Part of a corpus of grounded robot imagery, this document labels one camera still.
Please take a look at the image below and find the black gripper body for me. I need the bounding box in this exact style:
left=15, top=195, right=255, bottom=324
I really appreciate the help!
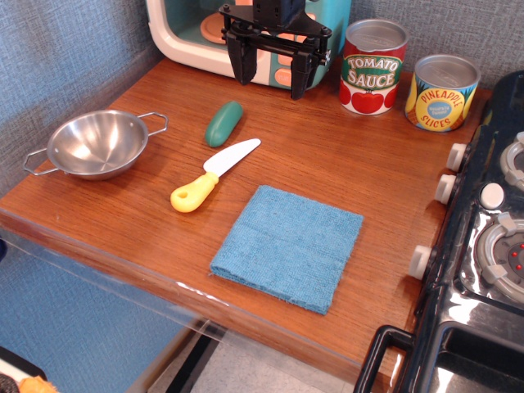
left=219, top=1, right=332, bottom=65

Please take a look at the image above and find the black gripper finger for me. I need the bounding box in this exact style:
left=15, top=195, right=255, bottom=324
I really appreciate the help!
left=226, top=31, right=257, bottom=85
left=291, top=51, right=319, bottom=100

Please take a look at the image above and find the blue cloth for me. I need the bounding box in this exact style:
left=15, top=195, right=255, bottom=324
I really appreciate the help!
left=210, top=185, right=364, bottom=315

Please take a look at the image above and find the toy microwave oven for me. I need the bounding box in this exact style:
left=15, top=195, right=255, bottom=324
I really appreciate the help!
left=147, top=0, right=351, bottom=86

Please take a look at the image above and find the tomato sauce can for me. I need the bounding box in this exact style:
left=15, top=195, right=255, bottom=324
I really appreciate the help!
left=339, top=19, right=409, bottom=115

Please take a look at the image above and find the green toy cucumber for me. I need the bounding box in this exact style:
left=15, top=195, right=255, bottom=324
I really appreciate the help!
left=205, top=101, right=243, bottom=147

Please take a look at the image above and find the pineapple slices can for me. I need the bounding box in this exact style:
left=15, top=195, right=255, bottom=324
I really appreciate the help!
left=404, top=54, right=481, bottom=133

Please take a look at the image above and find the steel colander bowl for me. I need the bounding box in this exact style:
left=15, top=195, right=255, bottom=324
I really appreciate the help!
left=23, top=110, right=169, bottom=181

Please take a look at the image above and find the white stove knob upper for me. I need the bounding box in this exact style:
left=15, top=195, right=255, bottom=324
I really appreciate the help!
left=446, top=143, right=468, bottom=172

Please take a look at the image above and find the white stove knob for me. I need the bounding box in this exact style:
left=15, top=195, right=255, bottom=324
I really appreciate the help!
left=434, top=174, right=456, bottom=205
left=409, top=245, right=432, bottom=280
left=446, top=143, right=468, bottom=172

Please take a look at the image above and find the white stove knob middle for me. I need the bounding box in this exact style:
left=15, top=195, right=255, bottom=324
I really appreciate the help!
left=434, top=174, right=456, bottom=205

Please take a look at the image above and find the white stove knob lower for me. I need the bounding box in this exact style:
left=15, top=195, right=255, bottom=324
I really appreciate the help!
left=409, top=245, right=432, bottom=280

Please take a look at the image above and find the white round stove button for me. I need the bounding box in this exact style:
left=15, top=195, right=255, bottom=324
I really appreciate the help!
left=480, top=183, right=504, bottom=210

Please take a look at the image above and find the grey stove burner far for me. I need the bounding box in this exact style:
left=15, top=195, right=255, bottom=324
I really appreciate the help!
left=499, top=132, right=524, bottom=191

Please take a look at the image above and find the grey stove burner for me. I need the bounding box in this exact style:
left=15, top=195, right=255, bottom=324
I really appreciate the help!
left=499, top=132, right=524, bottom=191
left=476, top=212, right=523, bottom=304

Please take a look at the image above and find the grey stove burner near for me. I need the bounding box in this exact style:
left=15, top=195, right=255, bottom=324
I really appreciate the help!
left=476, top=212, right=523, bottom=304

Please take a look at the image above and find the black toy stove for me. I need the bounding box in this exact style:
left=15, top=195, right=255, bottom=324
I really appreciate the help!
left=392, top=71, right=523, bottom=392

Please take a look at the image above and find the orange fuzzy object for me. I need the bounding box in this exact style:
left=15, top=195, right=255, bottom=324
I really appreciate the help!
left=19, top=376, right=58, bottom=393

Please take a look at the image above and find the yellow handled toy knife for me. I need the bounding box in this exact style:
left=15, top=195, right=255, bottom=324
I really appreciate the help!
left=170, top=138, right=261, bottom=213

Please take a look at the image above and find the black oven door handle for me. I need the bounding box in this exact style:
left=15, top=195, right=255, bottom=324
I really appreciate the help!
left=354, top=325, right=415, bottom=393

